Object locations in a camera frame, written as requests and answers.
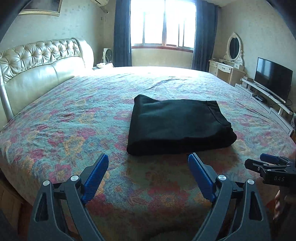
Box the framed black white photograph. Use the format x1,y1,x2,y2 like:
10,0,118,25
20,0,62,16

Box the black flat screen television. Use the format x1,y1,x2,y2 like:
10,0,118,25
254,57,293,103

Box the dark blue right curtain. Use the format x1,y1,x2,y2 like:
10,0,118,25
191,1,219,72

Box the cream tufted leather headboard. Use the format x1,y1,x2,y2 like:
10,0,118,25
1,38,94,127

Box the black pants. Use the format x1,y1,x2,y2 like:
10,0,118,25
126,95,237,156

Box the white wall air conditioner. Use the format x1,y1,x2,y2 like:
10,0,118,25
91,0,109,7

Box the person's right hand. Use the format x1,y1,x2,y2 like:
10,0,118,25
273,190,296,219

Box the white tv stand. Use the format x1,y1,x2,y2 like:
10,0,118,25
235,78,295,137

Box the floral bedspread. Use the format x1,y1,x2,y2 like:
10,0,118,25
1,67,295,240

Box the white desk fan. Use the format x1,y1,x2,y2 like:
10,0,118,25
102,48,113,63

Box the white vanity dresser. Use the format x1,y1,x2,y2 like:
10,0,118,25
208,60,245,86

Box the oval vanity mirror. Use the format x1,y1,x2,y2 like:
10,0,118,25
223,32,244,65

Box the dark blue curtain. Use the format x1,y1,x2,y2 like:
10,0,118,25
191,1,219,72
113,0,132,67

